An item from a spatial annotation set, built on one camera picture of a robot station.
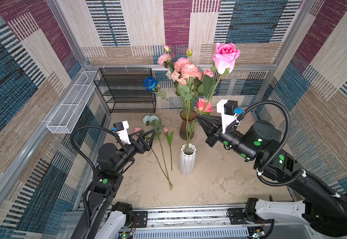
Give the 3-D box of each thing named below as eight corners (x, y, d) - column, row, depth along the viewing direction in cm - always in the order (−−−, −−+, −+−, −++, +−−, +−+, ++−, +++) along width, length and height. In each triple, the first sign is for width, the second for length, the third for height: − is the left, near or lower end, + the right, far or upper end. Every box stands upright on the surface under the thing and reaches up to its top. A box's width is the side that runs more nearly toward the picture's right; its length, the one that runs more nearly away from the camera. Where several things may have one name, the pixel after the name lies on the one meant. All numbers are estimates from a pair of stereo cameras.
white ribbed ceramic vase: (180, 175, 88) (180, 156, 71) (179, 163, 93) (180, 143, 75) (192, 175, 88) (196, 156, 70) (191, 163, 93) (195, 143, 75)
